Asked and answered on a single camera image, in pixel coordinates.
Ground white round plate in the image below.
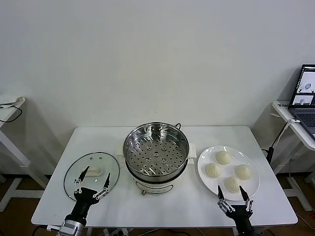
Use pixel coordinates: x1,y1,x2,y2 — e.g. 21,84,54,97
197,145,260,202

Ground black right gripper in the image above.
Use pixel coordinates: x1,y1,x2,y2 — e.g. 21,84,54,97
217,185,255,236

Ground white cloth bundle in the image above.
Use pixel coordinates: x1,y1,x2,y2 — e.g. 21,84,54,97
0,95,25,109

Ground white steamed baozi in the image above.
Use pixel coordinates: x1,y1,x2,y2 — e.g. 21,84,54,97
205,162,223,178
234,164,252,180
215,150,232,165
223,176,243,194

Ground white side table with laptop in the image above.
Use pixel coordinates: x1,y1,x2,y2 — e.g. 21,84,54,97
270,100,315,211

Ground glass lid with white handle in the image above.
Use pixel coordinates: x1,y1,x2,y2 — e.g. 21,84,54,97
63,151,121,200

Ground perforated stainless steel steamer basket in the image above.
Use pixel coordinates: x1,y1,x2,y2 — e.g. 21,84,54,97
123,122,190,178

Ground black stand pole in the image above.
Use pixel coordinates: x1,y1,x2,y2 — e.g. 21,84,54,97
261,147,275,166

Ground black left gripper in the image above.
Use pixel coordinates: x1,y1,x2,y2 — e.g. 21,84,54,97
64,166,111,225

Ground grey open laptop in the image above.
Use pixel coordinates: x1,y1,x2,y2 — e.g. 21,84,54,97
287,64,315,140

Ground white electric cooker pot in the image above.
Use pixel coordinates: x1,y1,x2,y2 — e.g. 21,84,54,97
115,142,197,197

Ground white side table with cable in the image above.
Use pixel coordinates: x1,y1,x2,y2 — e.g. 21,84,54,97
0,94,50,212

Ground white laptop cable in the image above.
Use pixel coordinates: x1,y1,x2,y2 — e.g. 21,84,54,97
272,118,301,148

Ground thin black cable loop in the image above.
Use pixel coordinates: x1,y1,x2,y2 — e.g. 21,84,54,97
0,104,23,123

